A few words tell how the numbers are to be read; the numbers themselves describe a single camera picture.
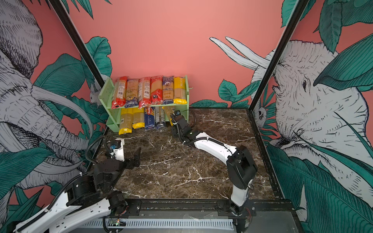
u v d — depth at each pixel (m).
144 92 0.86
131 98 0.83
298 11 0.70
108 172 0.46
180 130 0.64
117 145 0.54
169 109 0.90
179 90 0.88
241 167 0.46
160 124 0.90
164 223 0.78
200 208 0.76
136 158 0.60
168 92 0.88
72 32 0.78
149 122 0.90
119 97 0.84
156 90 0.87
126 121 0.92
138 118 0.93
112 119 0.91
